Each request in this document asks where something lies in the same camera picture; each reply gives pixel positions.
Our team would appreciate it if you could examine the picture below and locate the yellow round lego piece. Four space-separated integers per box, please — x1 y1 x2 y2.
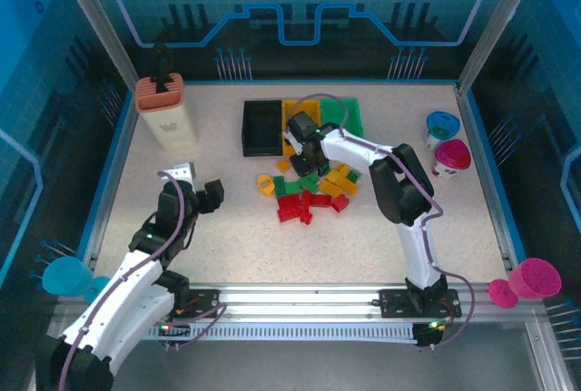
256 174 277 196

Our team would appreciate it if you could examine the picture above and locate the yellow plastic bin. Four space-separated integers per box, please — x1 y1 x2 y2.
281 98 324 156

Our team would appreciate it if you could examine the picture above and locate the large red lego brick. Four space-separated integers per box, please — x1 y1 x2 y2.
276 194 303 223

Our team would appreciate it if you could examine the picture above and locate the black plastic bin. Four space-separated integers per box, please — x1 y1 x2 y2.
241 99 285 158

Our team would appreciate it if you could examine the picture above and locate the green plastic bin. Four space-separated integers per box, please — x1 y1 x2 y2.
319 96 365 138

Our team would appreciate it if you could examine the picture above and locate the beige knife block salmon top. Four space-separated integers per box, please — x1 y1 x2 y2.
134 73 200 152

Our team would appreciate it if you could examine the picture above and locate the blue cup on table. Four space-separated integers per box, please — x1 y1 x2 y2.
424 110 460 152

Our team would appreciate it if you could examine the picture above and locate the magenta cup on table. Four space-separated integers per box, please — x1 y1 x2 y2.
430 139 472 180

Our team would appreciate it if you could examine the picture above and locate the cyan plastic goblet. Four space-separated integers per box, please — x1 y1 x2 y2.
42 258 113 306

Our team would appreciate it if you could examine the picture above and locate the black controller box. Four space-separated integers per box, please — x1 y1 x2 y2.
412 321 444 350
156 321 192 350

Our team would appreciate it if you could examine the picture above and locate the magenta plastic goblet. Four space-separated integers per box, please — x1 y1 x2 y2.
487 257 563 309

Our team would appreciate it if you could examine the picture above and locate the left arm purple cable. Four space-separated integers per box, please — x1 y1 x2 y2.
57 171 228 391

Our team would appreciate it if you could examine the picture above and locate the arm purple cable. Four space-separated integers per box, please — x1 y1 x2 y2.
57 171 228 391
294 93 477 351

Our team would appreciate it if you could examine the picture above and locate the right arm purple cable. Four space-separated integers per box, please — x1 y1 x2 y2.
294 93 477 351

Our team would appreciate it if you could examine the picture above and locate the blue edged side rail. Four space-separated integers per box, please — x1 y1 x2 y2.
455 84 527 272
75 84 141 272

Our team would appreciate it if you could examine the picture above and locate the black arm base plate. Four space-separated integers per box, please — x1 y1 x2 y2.
170 288 222 319
379 288 463 318

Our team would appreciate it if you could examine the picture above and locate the aluminium front rail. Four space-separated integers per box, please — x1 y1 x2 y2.
56 281 546 325

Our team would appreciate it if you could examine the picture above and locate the black knife handle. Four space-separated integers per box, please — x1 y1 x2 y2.
153 44 174 94

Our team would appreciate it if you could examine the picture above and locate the slotted white cable duct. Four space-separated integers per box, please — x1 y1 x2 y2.
135 321 421 343

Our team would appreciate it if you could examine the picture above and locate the aluminium frame post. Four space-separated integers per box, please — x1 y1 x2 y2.
48 0 141 91
456 0 549 93

